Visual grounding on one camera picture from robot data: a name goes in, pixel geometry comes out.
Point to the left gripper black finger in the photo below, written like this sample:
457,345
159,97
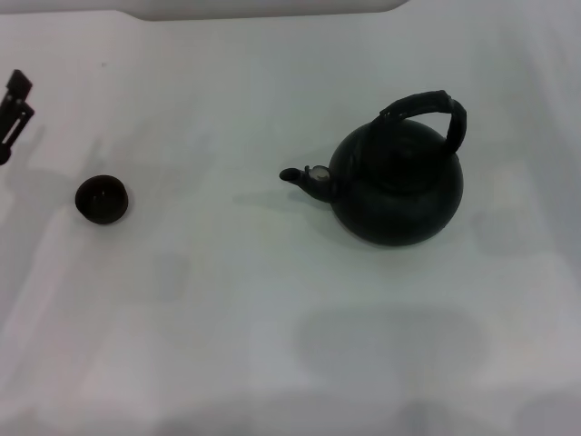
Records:
18,109

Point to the dark small teacup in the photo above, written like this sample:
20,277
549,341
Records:
102,200

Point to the black round teapot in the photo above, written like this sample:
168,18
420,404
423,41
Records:
399,195

